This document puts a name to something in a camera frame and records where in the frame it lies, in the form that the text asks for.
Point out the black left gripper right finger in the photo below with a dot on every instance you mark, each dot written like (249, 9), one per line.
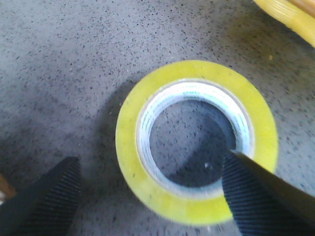
(262, 204)

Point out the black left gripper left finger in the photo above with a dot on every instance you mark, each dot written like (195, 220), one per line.
(47, 207)

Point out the yellow tape roll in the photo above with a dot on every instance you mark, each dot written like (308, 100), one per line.
(174, 129)

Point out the brown wicker basket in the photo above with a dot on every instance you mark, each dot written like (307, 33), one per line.
(7, 191)

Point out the yellow orange-rimmed basket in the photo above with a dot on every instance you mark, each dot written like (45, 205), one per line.
(298, 20)

